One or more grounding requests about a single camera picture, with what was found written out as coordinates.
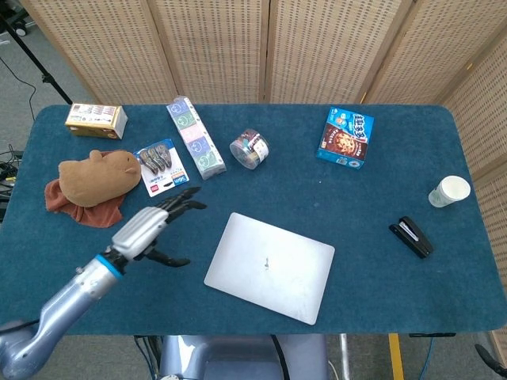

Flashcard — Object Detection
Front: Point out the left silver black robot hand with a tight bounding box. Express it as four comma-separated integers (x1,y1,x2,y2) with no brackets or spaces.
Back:
103,185,208,275

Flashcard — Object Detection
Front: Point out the silver laptop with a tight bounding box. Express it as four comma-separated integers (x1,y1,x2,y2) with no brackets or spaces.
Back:
203,211,336,326

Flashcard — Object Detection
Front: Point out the rust orange cloth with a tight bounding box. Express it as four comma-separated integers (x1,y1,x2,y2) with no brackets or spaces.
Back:
44,149,132,229

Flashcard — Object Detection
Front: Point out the correction tape blister pack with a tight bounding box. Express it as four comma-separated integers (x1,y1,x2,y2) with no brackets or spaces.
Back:
133,138,190,198

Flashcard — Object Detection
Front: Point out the brown capybara plush toy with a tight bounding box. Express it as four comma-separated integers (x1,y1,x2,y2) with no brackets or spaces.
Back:
58,150,143,208

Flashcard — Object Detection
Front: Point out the white and gold carton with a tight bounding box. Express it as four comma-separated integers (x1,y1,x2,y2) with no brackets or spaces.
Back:
64,103,128,140

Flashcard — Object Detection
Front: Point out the clear jar of clips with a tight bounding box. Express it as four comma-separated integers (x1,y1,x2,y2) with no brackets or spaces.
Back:
229,127,270,171

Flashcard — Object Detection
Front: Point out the silver robot torso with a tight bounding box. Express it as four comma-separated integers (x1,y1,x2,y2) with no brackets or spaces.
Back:
158,334,330,380

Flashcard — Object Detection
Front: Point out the black tripod stand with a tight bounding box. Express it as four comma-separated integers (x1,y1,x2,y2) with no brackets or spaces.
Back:
0,10,74,105

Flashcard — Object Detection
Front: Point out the blue cookie box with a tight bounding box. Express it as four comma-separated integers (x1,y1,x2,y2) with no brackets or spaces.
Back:
315,106,375,172

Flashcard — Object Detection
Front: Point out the metal table leg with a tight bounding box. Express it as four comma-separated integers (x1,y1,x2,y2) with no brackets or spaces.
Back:
338,334,353,380

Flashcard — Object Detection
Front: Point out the blue carpet table cover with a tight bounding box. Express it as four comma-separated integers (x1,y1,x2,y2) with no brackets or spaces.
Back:
0,103,507,337

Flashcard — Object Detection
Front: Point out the black stapler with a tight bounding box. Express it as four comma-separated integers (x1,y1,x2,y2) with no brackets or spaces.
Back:
388,215,434,260

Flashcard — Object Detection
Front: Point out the white paper cup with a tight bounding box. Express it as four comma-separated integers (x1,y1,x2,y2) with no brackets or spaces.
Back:
428,175,471,208

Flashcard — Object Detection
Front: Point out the black floor cable bundle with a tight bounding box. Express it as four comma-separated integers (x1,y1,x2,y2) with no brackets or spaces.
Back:
0,144,25,222

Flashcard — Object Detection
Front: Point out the yellow post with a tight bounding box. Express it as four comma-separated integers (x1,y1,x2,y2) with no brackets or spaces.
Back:
387,333,406,380

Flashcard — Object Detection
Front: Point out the blue cable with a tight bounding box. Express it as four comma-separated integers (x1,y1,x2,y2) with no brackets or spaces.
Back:
420,336,437,380

